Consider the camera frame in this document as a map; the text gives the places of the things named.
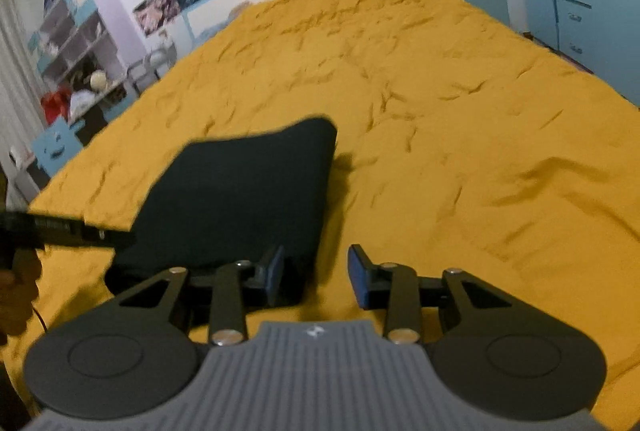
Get pink wall poster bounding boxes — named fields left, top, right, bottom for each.
left=132, top=0, right=185, bottom=38

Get black cable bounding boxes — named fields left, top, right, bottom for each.
left=31, top=303, right=50, bottom=333

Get white curtain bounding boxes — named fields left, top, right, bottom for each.
left=0, top=0, right=47, bottom=162

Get white shelf unit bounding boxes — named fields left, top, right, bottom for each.
left=26, top=0, right=132, bottom=124

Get blue nightstand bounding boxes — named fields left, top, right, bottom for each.
left=459, top=0, right=512, bottom=30

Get black pants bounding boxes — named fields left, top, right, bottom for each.
left=104, top=115, right=339, bottom=308

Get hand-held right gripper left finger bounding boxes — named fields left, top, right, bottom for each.
left=115, top=244, right=287, bottom=348

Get blue box with face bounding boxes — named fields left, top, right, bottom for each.
left=31, top=117, right=87, bottom=178

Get small grey chair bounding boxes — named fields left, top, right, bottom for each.
left=126, top=38, right=178, bottom=96

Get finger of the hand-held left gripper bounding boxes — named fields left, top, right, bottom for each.
left=82, top=222, right=138, bottom=251

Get yellow blanket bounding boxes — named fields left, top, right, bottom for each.
left=0, top=0, right=640, bottom=431

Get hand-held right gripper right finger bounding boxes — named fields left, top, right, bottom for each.
left=347, top=243, right=517, bottom=346

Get red bag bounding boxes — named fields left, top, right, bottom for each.
left=41, top=90, right=72, bottom=122

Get person's left hand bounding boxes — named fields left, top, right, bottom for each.
left=0, top=247, right=43, bottom=346

